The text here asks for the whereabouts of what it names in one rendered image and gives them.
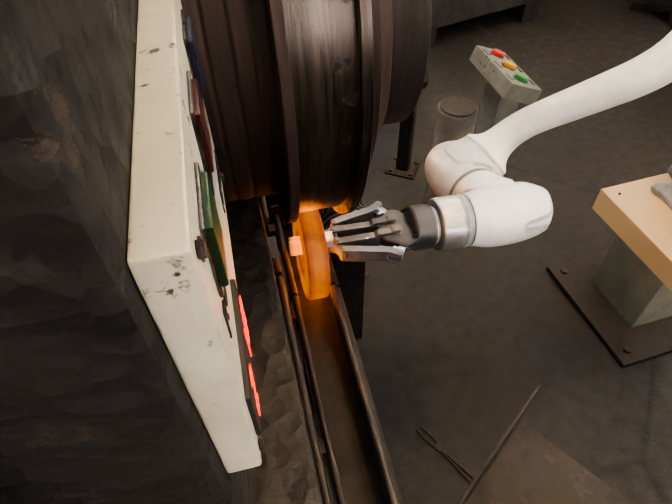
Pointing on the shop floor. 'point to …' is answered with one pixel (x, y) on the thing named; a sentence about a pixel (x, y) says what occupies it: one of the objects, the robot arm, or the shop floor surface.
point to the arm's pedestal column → (619, 302)
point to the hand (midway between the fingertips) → (310, 243)
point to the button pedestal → (500, 89)
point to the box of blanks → (450, 13)
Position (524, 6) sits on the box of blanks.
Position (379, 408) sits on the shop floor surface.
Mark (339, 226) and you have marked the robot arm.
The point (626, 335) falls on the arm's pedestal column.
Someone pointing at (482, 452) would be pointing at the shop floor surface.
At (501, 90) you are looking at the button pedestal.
